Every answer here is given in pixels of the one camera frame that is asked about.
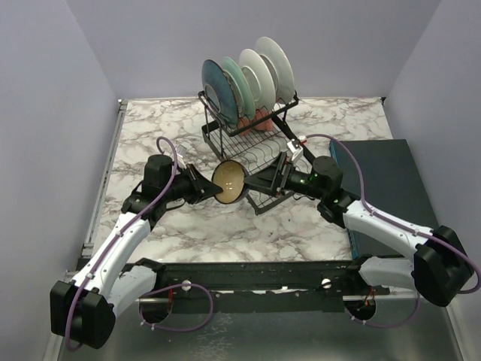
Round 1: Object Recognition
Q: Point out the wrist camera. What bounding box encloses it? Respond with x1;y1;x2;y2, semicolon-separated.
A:
177;144;187;169
287;139;304;164

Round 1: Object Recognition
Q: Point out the blue network switch box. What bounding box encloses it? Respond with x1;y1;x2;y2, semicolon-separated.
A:
328;138;451;260

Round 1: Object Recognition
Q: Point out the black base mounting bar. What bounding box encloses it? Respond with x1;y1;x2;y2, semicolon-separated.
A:
108;259;424;314

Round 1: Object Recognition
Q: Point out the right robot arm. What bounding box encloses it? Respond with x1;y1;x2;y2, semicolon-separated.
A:
244;153;480;307

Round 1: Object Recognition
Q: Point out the dark bowl cream inside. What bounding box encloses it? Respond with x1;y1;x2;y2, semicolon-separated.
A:
211;159;248;205

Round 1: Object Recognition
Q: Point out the blue ceramic plate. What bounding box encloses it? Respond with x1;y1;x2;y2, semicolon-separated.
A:
201;59;238;129

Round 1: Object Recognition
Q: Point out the pink printed coffee mug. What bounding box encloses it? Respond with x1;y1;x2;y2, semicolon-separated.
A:
237;117;254;137

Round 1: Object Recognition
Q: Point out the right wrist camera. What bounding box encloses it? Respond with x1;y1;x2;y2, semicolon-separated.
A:
287;139;304;164

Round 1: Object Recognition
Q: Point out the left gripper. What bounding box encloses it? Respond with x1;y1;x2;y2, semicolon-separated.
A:
163;163;224;205

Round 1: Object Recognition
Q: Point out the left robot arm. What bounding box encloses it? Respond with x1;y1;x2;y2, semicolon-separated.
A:
50;155;222;349

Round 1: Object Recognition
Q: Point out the light blue floral plate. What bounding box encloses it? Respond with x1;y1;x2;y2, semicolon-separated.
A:
221;56;256;120

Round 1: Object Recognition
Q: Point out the plain pink mug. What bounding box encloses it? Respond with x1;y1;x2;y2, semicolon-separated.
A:
254;109;274;132

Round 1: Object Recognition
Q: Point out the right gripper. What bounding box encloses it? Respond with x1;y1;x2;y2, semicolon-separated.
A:
244;151;325;201

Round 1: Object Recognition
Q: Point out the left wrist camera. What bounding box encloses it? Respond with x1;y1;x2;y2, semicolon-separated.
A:
177;144;187;169

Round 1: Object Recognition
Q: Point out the red plate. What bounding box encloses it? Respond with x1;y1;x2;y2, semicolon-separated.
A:
255;36;295;104

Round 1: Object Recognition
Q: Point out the white plate lettered rim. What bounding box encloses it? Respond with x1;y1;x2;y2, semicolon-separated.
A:
238;49;276;111

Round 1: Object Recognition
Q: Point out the black wire dish rack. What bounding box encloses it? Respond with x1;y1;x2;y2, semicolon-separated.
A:
198;92;320;216

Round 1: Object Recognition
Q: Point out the left aluminium rail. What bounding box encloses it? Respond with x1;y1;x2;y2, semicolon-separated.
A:
81;99;129;254

